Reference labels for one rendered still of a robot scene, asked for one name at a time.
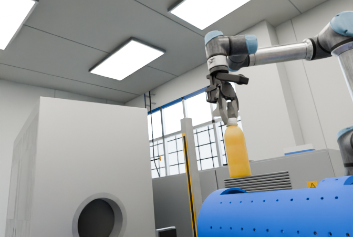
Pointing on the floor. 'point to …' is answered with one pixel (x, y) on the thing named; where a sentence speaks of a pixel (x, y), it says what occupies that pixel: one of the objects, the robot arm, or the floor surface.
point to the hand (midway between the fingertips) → (231, 121)
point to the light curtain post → (191, 172)
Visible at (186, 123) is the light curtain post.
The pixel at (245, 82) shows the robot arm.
